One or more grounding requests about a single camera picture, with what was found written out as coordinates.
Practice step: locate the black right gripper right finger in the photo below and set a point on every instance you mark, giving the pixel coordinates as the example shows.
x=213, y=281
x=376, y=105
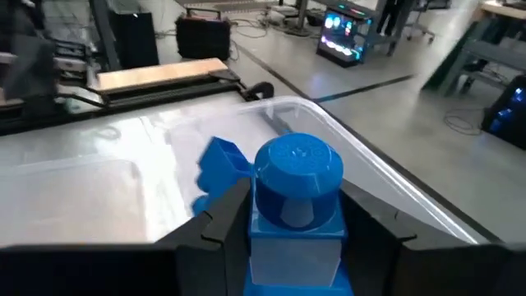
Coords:
x=411, y=267

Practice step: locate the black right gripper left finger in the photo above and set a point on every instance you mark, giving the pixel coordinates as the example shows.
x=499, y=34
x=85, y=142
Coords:
x=185, y=267

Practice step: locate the blue toy block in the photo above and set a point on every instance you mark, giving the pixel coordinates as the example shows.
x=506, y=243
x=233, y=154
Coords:
x=222, y=168
x=298, y=172

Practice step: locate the clear plastic bin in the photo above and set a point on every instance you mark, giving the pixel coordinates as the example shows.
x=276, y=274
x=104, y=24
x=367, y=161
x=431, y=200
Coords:
x=123, y=193

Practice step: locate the dark metal desk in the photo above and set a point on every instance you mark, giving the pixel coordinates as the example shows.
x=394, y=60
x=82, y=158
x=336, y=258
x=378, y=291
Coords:
x=481, y=53

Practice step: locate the black computer tower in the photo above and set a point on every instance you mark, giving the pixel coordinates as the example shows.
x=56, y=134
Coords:
x=133, y=35

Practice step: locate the computer with RGB lights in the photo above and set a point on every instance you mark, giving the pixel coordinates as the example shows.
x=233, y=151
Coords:
x=341, y=35

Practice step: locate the person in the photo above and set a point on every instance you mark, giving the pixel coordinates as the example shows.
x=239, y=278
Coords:
x=390, y=16

